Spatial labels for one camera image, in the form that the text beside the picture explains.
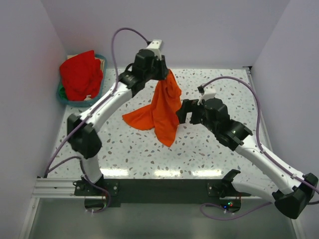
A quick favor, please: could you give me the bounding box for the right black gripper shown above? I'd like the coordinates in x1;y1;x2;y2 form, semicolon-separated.
175;99;218;134

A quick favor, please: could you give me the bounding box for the orange t-shirt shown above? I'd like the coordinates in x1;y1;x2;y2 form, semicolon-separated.
122;70;182;147

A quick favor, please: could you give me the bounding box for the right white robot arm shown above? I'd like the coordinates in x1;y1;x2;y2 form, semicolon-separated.
176;98;319;219

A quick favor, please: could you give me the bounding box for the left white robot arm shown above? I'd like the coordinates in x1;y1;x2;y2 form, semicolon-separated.
67;48;168;195

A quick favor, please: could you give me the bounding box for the red t-shirt in basket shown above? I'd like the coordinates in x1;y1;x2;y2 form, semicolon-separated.
59;50;103;101

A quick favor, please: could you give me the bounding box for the teal plastic basket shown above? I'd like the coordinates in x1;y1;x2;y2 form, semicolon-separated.
56;62;107;108

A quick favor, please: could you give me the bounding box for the green garment in basket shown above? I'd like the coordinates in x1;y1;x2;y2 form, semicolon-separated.
58;85;68;101

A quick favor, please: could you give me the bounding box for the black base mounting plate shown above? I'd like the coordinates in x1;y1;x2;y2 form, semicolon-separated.
73;178;249;209

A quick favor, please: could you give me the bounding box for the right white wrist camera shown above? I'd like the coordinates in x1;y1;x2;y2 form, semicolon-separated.
197;86;216;105

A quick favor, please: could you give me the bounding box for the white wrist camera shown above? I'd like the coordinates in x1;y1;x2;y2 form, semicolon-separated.
146;39;162;60
197;86;216;105

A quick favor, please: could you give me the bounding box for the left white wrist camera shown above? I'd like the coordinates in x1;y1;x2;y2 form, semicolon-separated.
146;39;162;60

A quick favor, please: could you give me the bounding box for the aluminium front rail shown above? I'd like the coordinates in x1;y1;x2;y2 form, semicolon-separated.
32;177;83;199

